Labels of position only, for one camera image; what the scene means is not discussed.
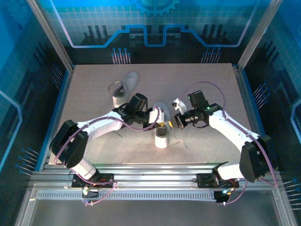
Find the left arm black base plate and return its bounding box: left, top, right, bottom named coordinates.
left=71, top=173, right=115, bottom=188

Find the small controller board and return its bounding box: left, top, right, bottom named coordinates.
left=214, top=189, right=230, bottom=203
left=81, top=186, right=100, bottom=205

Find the aluminium frame post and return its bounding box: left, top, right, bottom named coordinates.
left=237, top=0, right=284, bottom=71
left=25, top=0, right=75, bottom=73

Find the aluminium side rail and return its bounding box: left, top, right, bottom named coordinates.
left=232, top=65, right=269, bottom=165

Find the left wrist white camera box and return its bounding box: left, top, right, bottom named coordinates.
left=148, top=105, right=165, bottom=125

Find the white sneaker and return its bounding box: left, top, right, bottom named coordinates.
left=154, top=101, right=171, bottom=149
left=112, top=71, right=140, bottom=108

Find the slotted grey cable duct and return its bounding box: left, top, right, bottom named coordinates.
left=37, top=192, right=217, bottom=202

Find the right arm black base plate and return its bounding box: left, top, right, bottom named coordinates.
left=197, top=173, right=240, bottom=188

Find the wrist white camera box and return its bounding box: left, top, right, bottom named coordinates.
left=148, top=105, right=165, bottom=125
left=171, top=98, right=188, bottom=114

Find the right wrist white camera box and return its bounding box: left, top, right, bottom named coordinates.
left=171, top=98, right=188, bottom=114

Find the grey metal front panel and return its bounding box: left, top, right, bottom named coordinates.
left=14, top=183, right=298, bottom=226

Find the blue table edge strip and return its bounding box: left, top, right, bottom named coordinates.
left=35, top=69, right=74, bottom=172
left=241, top=68, right=278, bottom=172

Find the aluminium front frame rail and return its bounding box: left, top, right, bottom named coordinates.
left=29, top=163, right=282, bottom=190

